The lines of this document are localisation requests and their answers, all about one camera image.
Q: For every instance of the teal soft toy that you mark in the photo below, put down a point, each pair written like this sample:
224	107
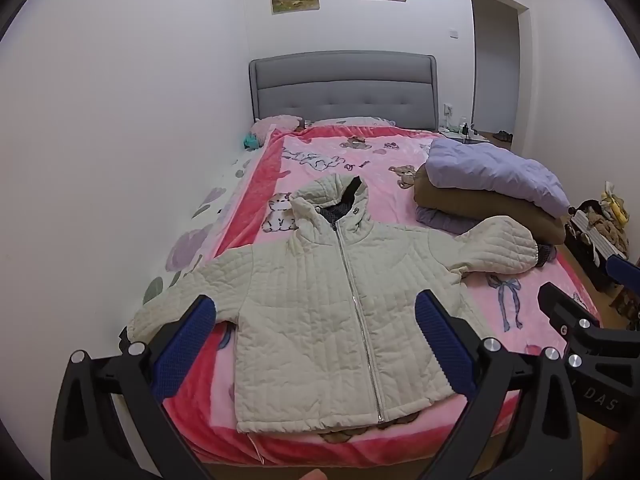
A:
251	141

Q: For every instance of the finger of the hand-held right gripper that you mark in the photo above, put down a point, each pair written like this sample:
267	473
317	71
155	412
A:
560	305
624	271

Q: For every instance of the person's left hand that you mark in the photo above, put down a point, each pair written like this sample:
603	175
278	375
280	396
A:
314	475

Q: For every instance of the floral pillow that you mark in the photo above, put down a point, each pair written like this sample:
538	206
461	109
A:
350	121

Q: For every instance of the purple folded quilt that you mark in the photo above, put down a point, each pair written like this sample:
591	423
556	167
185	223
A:
490	170

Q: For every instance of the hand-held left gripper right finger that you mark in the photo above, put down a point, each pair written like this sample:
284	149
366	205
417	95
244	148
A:
445	345

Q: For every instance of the brown pillow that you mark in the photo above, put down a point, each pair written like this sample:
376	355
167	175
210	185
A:
500	210

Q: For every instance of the pink pillow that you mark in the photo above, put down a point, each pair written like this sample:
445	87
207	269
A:
275	124

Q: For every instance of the beige clothes pile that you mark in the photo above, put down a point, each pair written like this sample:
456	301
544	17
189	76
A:
612	232

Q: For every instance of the open doorway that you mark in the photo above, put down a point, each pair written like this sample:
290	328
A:
495	70

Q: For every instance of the pair of dark shoes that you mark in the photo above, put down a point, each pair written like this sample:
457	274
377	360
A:
503	136

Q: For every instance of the cream quilted hooded jacket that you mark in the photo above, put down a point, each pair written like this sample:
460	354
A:
310	310

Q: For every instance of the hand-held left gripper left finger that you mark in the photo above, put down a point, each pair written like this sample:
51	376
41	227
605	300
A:
182	350

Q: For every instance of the floral bedsheet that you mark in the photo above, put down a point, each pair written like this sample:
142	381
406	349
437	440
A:
190	245

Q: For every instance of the white ribbed board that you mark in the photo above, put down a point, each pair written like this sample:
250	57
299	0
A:
595	240

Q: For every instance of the grey padded headboard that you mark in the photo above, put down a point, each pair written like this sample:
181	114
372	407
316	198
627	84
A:
345	90

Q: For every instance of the grey nightstand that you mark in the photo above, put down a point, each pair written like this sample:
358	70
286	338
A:
457	136

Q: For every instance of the yellow soft item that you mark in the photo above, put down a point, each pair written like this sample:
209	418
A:
616	207

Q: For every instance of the pink printed blanket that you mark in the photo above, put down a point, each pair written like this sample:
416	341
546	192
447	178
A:
320	160

